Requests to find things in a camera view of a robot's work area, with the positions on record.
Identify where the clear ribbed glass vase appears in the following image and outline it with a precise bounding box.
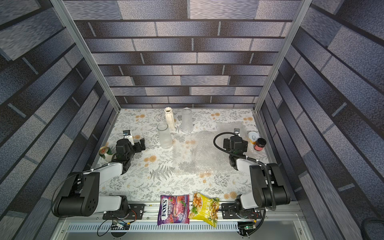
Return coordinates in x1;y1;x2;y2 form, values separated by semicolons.
157;122;173;149

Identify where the white ribbed vase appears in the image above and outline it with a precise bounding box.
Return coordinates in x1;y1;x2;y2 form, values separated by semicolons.
165;107;176;132

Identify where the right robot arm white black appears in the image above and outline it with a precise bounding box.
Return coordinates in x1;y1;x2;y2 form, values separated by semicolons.
222;134;291;210

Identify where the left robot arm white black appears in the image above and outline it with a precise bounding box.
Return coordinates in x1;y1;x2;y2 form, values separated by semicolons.
51;138;146;219

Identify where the small red jar black lid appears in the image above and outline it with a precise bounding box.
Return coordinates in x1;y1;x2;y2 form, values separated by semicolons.
254;138;267;152

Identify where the yellow snack bag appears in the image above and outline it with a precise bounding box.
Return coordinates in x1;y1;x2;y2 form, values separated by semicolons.
189;193;220;228

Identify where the purple Fox's candy bag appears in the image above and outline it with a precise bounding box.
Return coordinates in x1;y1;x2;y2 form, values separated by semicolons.
157;195;190;226

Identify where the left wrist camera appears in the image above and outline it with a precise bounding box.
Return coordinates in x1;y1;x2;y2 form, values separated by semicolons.
123;130;135;145

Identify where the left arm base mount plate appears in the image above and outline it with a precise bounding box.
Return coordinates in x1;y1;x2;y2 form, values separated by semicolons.
103;204;146;221

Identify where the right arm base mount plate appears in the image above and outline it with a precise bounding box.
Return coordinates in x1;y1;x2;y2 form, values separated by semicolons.
219;203;262;220

